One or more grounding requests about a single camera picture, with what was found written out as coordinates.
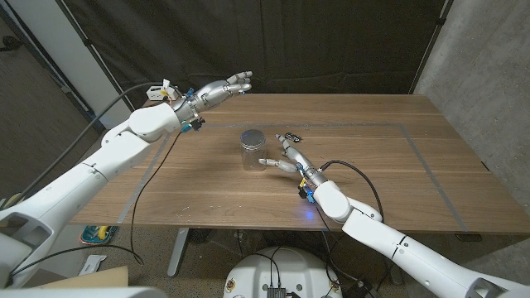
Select black backdrop stand pole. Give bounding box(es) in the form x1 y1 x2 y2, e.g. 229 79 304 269
408 0 455 95
55 0 138 116

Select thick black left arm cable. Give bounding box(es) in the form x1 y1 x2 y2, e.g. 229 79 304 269
0 81 167 210

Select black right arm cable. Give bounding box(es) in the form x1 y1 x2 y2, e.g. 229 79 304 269
317 160 385 224

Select grey table leg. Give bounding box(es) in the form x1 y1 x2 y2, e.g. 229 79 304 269
166 227 190 278

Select black backdrop curtain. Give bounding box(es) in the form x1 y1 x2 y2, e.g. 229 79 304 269
61 0 452 112

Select brown cardboard piece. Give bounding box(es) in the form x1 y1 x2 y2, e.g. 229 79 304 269
38 265 130 290

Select white power strip box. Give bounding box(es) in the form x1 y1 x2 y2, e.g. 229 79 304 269
146 85 177 102

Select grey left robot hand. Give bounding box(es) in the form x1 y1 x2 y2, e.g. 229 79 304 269
173 70 253 132

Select white paper scrap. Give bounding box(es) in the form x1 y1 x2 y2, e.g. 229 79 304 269
78 254 108 276

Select clear plastic jar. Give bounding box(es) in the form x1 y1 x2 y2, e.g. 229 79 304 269
239 129 268 172

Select white robot torso base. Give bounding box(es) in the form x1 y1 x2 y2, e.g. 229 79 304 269
223 247 344 298

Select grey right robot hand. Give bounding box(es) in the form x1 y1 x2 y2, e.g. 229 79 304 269
258 133 329 188

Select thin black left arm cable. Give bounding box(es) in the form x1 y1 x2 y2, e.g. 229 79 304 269
7 128 184 287

